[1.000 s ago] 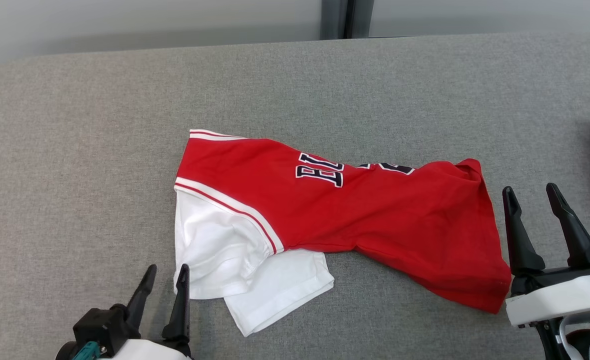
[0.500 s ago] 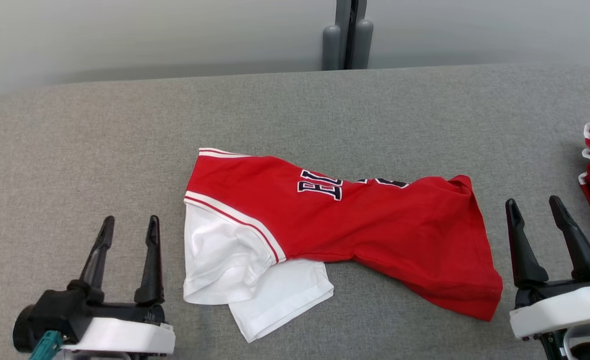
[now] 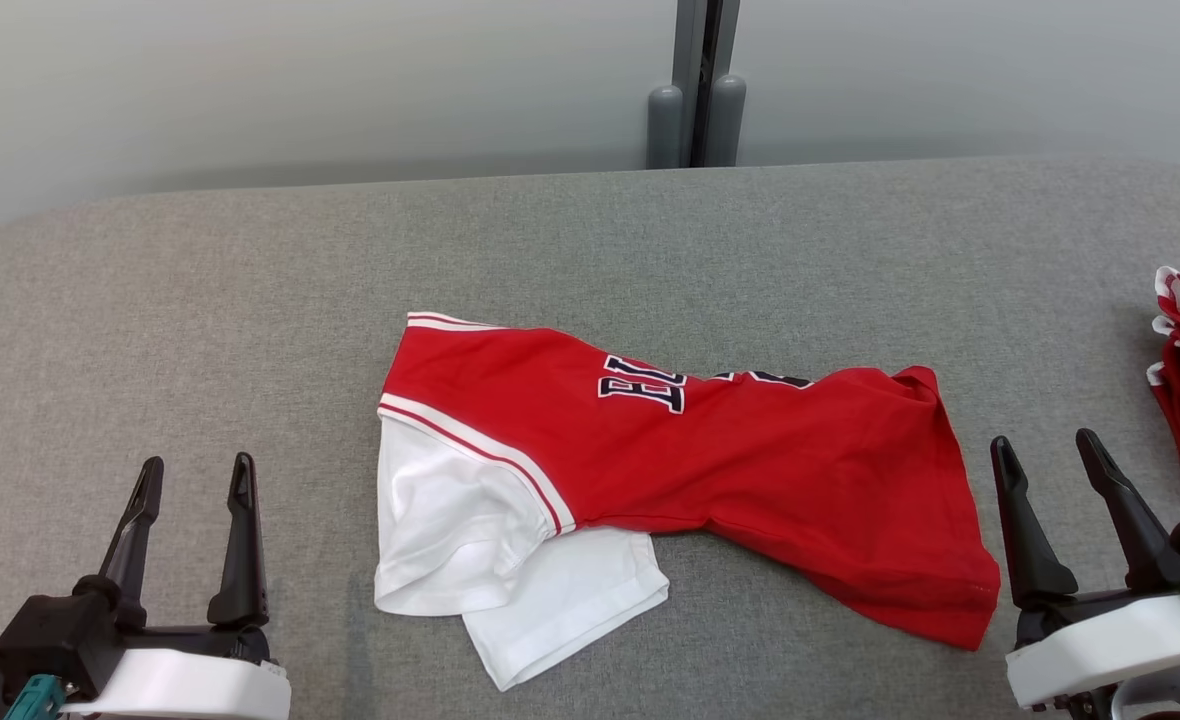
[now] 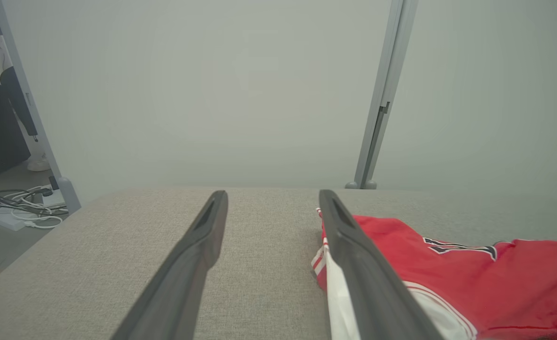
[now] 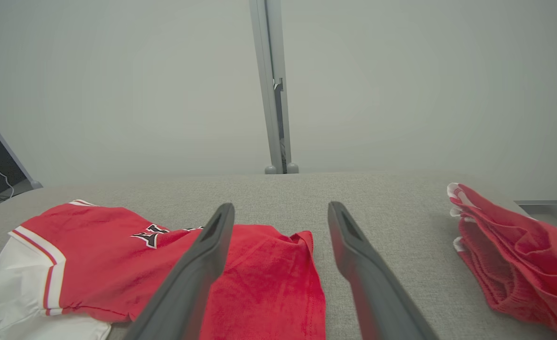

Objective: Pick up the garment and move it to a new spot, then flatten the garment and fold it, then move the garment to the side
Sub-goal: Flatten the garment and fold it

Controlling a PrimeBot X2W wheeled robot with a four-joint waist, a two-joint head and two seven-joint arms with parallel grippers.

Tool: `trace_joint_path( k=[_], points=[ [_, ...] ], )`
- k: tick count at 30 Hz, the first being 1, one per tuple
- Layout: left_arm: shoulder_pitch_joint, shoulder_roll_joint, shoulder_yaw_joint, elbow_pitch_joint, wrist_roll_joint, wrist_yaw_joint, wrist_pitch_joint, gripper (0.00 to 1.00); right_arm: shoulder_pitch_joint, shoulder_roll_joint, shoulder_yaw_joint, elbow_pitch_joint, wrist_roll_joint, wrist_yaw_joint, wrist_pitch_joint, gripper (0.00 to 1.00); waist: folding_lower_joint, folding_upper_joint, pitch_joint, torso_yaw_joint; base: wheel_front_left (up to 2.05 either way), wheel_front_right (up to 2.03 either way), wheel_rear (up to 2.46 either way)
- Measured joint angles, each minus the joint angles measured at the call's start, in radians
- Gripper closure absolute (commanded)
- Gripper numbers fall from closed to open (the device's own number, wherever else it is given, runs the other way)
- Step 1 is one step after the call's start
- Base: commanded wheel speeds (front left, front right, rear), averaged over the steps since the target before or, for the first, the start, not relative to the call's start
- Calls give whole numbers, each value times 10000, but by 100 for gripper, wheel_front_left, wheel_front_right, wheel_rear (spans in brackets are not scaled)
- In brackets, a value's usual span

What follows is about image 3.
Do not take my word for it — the left camera cable teal plug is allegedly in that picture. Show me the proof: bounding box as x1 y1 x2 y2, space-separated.
0 673 68 720

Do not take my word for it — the red white basketball jersey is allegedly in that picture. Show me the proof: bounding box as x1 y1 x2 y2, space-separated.
373 311 1003 693

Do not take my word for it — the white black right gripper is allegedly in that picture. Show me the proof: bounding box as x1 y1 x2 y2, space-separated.
990 429 1180 712

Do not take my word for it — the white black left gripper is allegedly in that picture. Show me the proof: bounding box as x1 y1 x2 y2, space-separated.
60 453 292 720

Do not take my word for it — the grey partition post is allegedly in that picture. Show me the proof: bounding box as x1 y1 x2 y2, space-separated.
645 0 748 169

